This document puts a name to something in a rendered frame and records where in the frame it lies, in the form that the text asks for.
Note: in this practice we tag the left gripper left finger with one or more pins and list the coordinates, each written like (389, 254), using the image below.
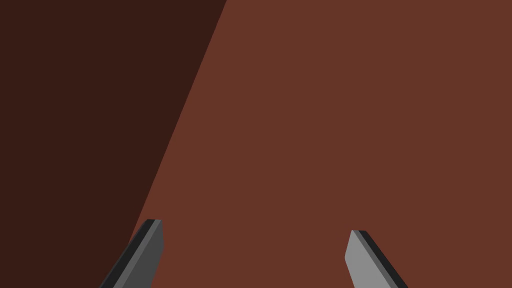
(140, 260)

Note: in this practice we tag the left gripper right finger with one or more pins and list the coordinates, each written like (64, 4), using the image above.
(368, 264)

